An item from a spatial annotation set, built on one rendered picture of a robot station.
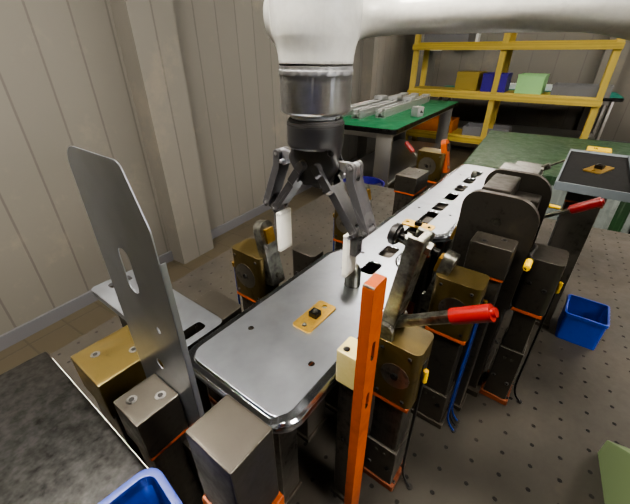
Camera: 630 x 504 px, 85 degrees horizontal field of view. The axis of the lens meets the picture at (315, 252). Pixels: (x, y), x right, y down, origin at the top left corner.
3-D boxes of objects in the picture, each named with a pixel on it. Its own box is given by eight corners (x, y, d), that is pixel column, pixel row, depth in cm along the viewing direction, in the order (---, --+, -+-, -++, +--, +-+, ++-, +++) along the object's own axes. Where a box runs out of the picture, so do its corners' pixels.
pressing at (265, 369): (455, 164, 149) (456, 160, 149) (512, 173, 138) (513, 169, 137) (175, 360, 54) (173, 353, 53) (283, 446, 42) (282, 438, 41)
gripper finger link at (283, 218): (278, 213, 54) (275, 212, 54) (280, 252, 57) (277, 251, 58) (291, 207, 56) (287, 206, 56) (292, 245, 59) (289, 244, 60)
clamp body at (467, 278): (416, 392, 83) (446, 260, 64) (462, 417, 77) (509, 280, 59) (405, 412, 79) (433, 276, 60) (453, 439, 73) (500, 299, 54)
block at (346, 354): (340, 475, 66) (350, 334, 48) (355, 487, 65) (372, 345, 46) (330, 491, 64) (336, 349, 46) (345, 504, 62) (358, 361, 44)
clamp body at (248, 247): (255, 343, 97) (242, 233, 80) (286, 363, 91) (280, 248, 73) (237, 357, 93) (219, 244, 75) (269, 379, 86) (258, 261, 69)
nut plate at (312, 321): (320, 300, 65) (320, 295, 64) (336, 308, 63) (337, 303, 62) (291, 325, 59) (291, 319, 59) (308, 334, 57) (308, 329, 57)
